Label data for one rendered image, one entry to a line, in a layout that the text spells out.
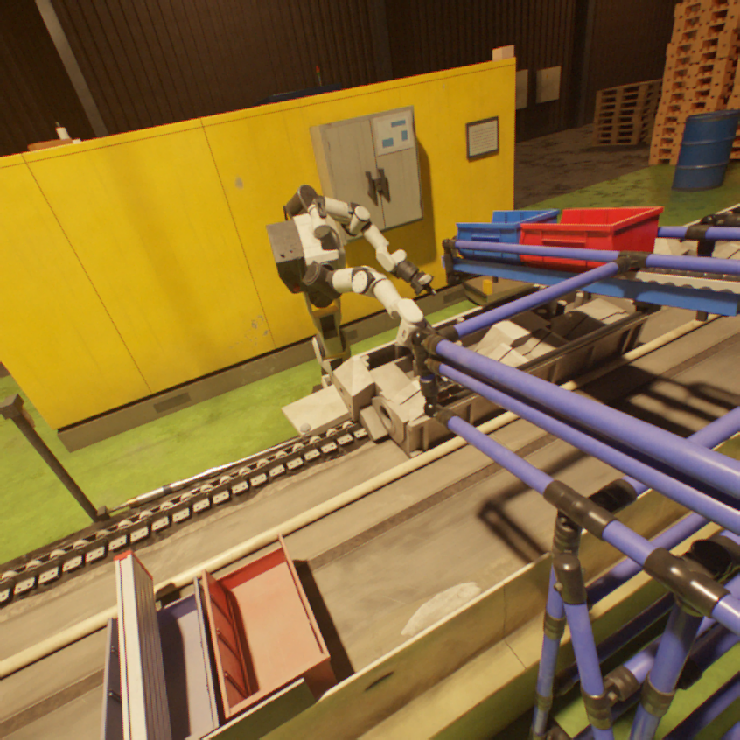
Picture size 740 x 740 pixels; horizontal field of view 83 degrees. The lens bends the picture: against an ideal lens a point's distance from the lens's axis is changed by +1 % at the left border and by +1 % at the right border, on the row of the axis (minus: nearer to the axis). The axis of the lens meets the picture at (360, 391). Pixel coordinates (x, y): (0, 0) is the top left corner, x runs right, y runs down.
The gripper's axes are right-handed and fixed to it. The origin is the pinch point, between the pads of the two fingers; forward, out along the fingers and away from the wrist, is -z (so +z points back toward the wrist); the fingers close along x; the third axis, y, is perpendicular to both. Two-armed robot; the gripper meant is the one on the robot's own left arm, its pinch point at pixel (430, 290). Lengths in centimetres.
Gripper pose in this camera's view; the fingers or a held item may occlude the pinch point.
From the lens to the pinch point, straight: 208.8
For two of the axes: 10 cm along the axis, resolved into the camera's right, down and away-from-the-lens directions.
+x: -6.6, 6.9, -2.9
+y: 1.0, -3.0, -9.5
